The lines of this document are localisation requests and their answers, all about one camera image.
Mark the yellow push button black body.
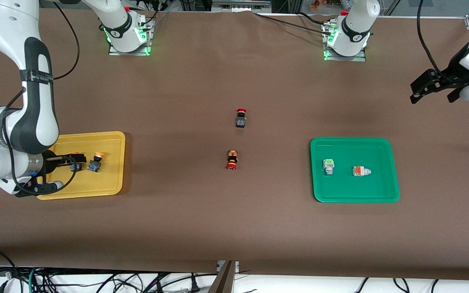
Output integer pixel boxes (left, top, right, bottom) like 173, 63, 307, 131
87, 152, 105, 173
68, 152, 87, 172

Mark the yellow plastic tray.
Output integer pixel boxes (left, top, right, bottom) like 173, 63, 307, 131
36, 131, 126, 201

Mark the green plastic tray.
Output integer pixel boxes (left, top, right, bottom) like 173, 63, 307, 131
310, 138, 400, 203

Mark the red mushroom button yellow collar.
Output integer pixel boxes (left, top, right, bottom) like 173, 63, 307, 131
225, 150, 239, 171

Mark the brown table cover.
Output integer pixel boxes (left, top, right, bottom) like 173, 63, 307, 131
0, 7, 469, 281

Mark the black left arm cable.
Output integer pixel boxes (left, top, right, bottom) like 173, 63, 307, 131
416, 0, 449, 80

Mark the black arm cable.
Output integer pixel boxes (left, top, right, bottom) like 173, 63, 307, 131
52, 3, 81, 80
416, 0, 449, 80

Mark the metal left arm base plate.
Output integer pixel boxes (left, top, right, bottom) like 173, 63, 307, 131
322, 21, 368, 62

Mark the green floor cable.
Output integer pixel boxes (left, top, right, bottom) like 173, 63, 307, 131
28, 267, 50, 293

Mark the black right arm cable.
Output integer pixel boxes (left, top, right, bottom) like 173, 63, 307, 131
52, 3, 81, 80

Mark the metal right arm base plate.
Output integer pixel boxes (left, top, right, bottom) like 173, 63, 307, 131
108, 17, 154, 56

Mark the short black base cable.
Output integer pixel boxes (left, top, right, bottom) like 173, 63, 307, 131
298, 11, 327, 24

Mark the long black base cable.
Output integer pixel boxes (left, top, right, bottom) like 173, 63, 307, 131
252, 11, 333, 35

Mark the grey metal post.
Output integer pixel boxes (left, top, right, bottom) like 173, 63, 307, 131
208, 262, 235, 293

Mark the silver metal bracket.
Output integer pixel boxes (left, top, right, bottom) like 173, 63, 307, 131
217, 260, 240, 273

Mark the aluminium cross rail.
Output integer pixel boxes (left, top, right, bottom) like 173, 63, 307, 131
212, 0, 272, 12

